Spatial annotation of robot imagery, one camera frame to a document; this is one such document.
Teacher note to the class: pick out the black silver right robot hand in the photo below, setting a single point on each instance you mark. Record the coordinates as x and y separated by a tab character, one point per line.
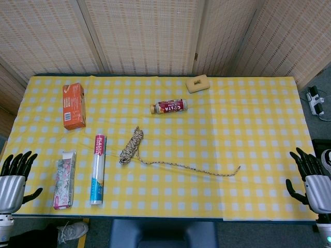
319	192

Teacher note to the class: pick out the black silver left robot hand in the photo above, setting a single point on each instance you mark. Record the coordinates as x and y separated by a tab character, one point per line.
11	189

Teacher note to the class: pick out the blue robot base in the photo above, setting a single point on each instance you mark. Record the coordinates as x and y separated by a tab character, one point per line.
163	233

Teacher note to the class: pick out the plastic food wrap roll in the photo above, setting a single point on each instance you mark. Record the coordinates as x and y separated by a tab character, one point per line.
97	170

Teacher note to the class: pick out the yellow white checkered tablecloth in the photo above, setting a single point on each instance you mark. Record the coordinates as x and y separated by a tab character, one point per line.
232	129

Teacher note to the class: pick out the black floor box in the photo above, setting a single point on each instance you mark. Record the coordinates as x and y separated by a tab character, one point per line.
320	144

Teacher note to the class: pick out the black trouser leg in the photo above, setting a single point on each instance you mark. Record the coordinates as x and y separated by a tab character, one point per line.
33	237

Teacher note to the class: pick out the floral pink toothpaste box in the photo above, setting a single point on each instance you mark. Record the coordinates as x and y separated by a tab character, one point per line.
64	180

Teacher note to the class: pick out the white power strip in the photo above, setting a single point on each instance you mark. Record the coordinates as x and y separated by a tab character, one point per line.
314	103

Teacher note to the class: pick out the orange cardboard box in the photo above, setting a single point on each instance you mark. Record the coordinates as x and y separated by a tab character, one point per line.
73	106

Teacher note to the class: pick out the yellow sponge with hole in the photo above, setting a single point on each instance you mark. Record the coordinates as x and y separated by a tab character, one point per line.
192	87

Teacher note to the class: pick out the red Costa coffee bottle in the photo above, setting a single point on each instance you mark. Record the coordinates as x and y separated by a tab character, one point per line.
170	106

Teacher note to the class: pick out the woven bamboo folding screen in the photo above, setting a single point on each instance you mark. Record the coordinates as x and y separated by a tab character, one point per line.
142	38

